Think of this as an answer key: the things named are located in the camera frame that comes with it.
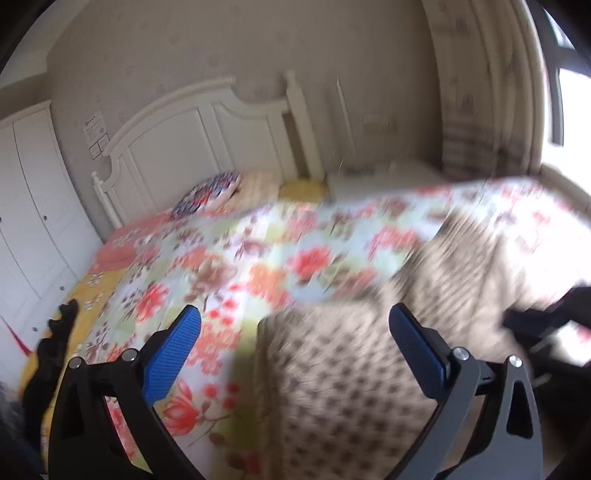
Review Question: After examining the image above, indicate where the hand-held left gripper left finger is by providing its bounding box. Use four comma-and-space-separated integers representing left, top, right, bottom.
48, 305, 206, 480

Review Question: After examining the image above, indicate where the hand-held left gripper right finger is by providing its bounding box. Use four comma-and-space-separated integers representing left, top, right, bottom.
389, 303, 544, 480

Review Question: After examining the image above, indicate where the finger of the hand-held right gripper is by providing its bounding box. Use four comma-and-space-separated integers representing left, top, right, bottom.
526, 335, 566, 357
502, 308, 571, 337

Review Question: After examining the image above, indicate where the beige quilted blanket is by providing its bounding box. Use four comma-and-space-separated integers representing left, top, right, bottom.
256, 208, 591, 480

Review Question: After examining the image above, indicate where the yellow bed sheet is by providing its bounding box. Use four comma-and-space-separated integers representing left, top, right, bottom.
18, 265, 132, 402

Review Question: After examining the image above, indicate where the black cloth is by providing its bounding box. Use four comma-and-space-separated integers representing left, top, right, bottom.
21, 299, 79, 444

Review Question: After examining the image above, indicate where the floral bed quilt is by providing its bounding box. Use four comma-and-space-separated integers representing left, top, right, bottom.
41, 178, 591, 480

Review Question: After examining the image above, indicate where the blue red patterned pillow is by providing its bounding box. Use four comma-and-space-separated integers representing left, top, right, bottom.
172, 172, 242, 220

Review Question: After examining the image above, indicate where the white nightstand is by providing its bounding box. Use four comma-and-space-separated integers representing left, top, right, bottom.
327, 159, 459, 205

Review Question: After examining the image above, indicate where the white wardrobe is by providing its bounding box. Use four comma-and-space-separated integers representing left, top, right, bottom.
0, 102, 106, 386

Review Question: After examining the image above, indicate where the beige pillow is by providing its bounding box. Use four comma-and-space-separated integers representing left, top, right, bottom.
236, 173, 282, 206

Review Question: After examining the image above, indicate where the window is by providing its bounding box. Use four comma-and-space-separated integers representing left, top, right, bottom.
531, 0, 591, 151

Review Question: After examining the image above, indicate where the yellow pillow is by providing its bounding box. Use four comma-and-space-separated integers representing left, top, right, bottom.
278, 180, 331, 202

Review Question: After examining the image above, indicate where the white wooden headboard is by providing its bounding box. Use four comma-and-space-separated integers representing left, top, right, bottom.
91, 70, 324, 229

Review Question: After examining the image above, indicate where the striped beige curtain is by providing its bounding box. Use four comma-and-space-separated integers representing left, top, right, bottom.
422, 0, 557, 182

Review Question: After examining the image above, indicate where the red strap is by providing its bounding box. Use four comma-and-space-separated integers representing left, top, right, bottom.
0, 320, 35, 358

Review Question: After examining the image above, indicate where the paper wall notice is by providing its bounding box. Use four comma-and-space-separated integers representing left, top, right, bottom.
83, 111, 110, 158

